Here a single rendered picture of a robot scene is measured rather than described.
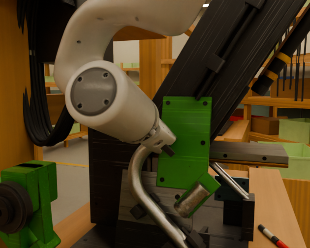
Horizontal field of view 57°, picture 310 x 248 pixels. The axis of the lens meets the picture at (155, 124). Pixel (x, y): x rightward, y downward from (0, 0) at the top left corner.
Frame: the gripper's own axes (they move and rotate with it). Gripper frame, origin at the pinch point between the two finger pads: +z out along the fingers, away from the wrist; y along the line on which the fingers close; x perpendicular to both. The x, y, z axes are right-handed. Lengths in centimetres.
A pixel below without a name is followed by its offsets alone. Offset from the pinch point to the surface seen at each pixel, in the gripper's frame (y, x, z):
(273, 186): -28, -17, 66
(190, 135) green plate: -4.1, -5.2, 2.4
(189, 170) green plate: -9.8, 0.1, 2.9
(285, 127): -5, -92, 281
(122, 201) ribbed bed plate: -4.7, 17.6, 6.1
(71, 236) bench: -0.9, 38.4, 14.9
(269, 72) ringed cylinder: -1.9, -32.4, 17.1
